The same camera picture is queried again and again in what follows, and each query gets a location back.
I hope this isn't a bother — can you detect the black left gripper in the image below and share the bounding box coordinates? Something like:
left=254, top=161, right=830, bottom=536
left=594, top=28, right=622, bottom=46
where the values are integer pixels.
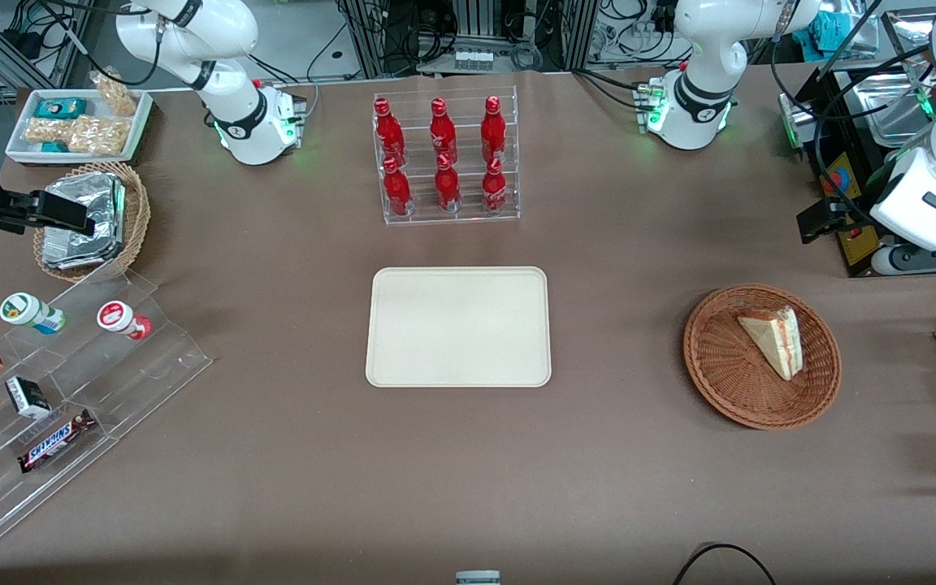
left=797, top=197, right=869, bottom=245

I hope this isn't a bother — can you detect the triangular sandwich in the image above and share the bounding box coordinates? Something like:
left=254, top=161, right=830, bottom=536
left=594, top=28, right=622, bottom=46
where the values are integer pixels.
left=738, top=305, right=804, bottom=381

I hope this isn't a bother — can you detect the white snack tray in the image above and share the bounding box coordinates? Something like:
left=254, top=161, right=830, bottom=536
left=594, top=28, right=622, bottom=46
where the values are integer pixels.
left=5, top=88, right=154, bottom=167

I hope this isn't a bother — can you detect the deep tan wicker basket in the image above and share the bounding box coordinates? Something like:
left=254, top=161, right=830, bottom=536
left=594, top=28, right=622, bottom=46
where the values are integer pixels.
left=32, top=162, right=151, bottom=284

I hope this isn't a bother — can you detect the brown round wicker basket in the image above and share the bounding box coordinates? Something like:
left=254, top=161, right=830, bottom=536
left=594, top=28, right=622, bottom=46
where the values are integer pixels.
left=683, top=283, right=843, bottom=430

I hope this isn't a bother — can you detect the beige rectangular tray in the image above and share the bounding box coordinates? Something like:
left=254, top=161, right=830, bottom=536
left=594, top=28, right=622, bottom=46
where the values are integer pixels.
left=366, top=266, right=553, bottom=388

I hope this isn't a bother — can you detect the foil-wrapped packet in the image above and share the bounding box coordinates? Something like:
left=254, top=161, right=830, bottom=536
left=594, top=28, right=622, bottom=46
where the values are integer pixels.
left=44, top=172, right=126, bottom=245
left=41, top=232, right=124, bottom=271

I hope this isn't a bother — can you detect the clear bag of crackers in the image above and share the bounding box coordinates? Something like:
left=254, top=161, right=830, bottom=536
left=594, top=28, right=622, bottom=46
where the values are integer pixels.
left=67, top=115, right=130, bottom=156
left=89, top=69, right=138, bottom=117
left=24, top=118, right=79, bottom=146

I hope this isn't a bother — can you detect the black food warmer appliance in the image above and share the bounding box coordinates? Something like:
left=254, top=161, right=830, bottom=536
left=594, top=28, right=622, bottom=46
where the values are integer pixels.
left=777, top=8, right=936, bottom=279

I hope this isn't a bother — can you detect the green-lid yogurt cup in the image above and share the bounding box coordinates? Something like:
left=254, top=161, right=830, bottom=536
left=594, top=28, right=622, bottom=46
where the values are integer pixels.
left=0, top=292, right=67, bottom=336

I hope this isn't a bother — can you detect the teal snack box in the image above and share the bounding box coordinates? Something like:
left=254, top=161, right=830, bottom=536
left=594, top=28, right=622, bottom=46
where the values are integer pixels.
left=35, top=97, right=89, bottom=120

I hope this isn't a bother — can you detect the red-lid yogurt cup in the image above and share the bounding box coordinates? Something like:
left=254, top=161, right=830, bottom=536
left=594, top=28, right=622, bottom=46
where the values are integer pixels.
left=97, top=301, right=154, bottom=341

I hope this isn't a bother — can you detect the steel food pan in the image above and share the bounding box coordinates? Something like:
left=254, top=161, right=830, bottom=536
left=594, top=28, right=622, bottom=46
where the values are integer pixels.
left=851, top=71, right=936, bottom=149

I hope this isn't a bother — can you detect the small black white box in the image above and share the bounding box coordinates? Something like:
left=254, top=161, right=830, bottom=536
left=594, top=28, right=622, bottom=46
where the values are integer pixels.
left=5, top=376, right=53, bottom=421

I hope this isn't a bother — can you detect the clear acrylic tiered stand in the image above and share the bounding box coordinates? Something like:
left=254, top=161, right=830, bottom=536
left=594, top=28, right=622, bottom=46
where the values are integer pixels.
left=0, top=268, right=214, bottom=553

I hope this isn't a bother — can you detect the Snickers chocolate bar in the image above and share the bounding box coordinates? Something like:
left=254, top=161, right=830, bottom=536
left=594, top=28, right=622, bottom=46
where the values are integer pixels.
left=17, top=409, right=98, bottom=475

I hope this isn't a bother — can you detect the red cola bottle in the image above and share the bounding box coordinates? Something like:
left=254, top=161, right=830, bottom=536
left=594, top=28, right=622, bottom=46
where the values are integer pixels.
left=429, top=97, right=459, bottom=163
left=481, top=156, right=509, bottom=214
left=434, top=153, right=462, bottom=213
left=480, top=96, right=509, bottom=163
left=382, top=156, right=414, bottom=217
left=374, top=97, right=406, bottom=168

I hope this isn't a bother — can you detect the clear acrylic bottle rack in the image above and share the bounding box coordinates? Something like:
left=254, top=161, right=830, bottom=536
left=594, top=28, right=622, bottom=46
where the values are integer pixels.
left=371, top=85, right=521, bottom=227

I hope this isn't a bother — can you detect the black base cable bundle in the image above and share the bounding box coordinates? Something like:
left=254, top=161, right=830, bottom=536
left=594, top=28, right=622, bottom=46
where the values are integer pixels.
left=571, top=68, right=649, bottom=111

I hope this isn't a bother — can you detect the black cable loop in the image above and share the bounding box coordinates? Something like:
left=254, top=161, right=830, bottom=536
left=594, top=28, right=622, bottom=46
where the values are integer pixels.
left=673, top=542, right=777, bottom=585

